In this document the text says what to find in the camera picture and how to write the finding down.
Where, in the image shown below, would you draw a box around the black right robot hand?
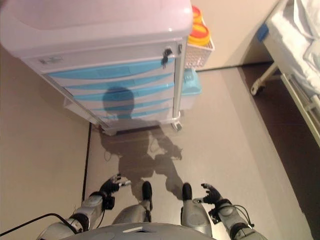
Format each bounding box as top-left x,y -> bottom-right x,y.
192,182 -> 223,205

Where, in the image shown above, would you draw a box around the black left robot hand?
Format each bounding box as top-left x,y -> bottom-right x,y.
100,172 -> 132,194

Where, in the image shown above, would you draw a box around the blue striped cart drawer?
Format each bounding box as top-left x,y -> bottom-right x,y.
92,107 -> 174,122
58,74 -> 175,95
82,98 -> 174,115
39,57 -> 176,81
71,87 -> 175,106

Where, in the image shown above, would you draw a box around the black drawer lock keys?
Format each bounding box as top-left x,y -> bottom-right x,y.
161,47 -> 173,69

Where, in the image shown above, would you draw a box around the silver right robot leg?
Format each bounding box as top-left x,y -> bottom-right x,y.
180,182 -> 213,236

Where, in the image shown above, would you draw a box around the silver robot leg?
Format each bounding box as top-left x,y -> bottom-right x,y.
111,180 -> 153,226
180,182 -> 213,236

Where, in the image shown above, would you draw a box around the silver left robot leg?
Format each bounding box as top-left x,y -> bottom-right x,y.
111,180 -> 153,226

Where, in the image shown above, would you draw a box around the silver robot torso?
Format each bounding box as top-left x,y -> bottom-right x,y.
37,221 -> 218,240

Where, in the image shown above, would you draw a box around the grey cart caster wheel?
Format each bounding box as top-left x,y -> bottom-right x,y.
171,117 -> 183,132

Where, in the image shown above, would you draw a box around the light blue waste bin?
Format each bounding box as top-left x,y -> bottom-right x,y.
180,68 -> 203,111

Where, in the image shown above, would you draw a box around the white medical cart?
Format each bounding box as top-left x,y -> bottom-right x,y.
0,0 -> 195,136

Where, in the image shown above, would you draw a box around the white perforated side basket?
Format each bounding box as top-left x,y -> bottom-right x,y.
184,37 -> 216,71

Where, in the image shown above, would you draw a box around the white hospital bed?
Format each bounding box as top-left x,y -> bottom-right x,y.
250,0 -> 320,148

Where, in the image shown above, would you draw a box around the white bed sheet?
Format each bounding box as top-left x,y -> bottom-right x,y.
271,0 -> 320,95

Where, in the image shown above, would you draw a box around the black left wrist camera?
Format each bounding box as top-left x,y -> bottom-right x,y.
103,195 -> 116,210

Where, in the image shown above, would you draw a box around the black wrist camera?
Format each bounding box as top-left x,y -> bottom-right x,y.
208,208 -> 222,225
103,195 -> 116,210

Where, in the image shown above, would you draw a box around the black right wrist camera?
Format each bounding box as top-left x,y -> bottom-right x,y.
208,208 -> 222,225

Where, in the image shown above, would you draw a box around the black cable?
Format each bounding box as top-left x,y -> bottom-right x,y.
0,212 -> 76,240

